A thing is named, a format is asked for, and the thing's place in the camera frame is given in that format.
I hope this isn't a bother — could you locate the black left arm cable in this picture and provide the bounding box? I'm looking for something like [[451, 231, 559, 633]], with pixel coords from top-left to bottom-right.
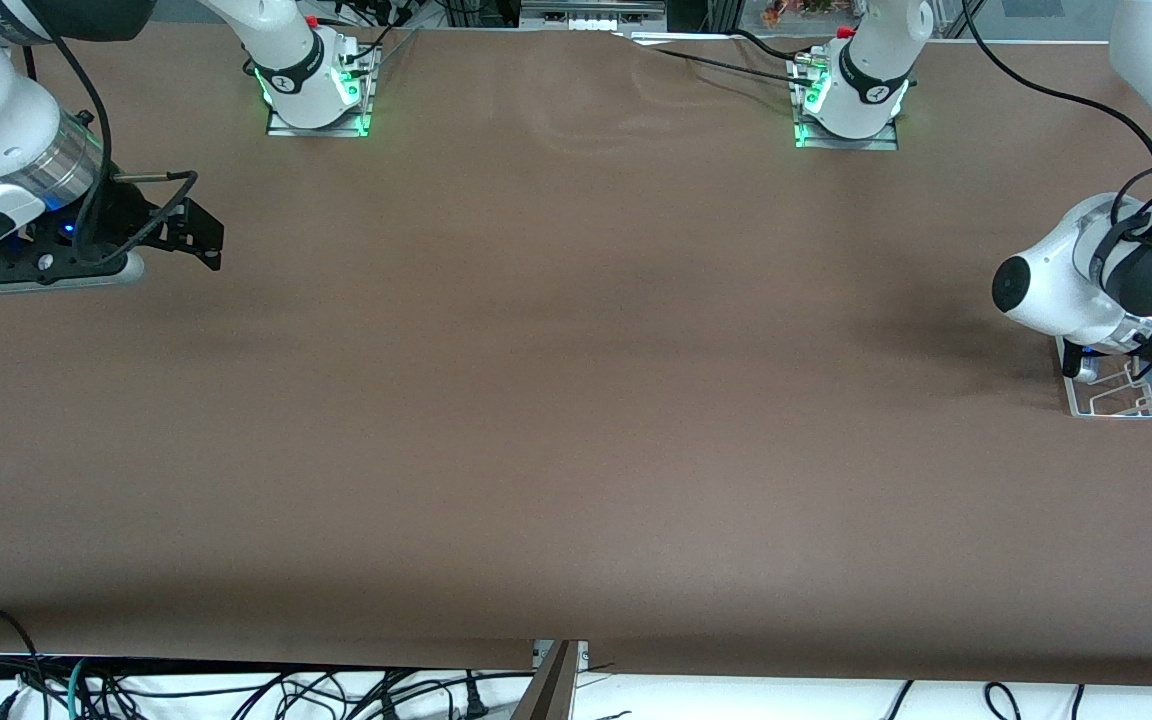
[[961, 0, 1152, 336]]

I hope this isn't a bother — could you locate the white wire cup rack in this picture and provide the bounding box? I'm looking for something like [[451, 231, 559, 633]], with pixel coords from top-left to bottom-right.
[[1054, 335, 1152, 419]]

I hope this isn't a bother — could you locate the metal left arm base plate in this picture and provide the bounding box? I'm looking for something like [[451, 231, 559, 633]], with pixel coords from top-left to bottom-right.
[[788, 50, 900, 151]]

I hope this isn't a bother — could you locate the teal cable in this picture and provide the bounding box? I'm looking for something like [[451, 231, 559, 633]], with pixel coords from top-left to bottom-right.
[[69, 658, 97, 720]]

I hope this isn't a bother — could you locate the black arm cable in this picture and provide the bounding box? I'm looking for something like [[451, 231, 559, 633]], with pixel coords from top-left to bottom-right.
[[21, 20, 200, 266], [961, 0, 1152, 336]]

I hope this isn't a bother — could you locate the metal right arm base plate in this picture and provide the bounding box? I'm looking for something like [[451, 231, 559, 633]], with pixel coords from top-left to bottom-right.
[[266, 45, 382, 138]]

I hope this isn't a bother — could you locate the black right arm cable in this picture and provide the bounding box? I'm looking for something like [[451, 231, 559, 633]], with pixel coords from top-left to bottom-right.
[[21, 20, 200, 266]]

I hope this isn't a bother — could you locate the brown table cover sheet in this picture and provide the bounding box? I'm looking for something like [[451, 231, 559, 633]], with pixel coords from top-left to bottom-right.
[[0, 18, 1152, 689]]

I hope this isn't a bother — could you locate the brown table support beam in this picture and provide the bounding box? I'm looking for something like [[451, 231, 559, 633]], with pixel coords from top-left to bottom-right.
[[511, 640, 582, 720]]

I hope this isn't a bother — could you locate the black right arm velcro strap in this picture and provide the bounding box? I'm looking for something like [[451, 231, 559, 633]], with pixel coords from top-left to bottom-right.
[[0, 0, 52, 49]]

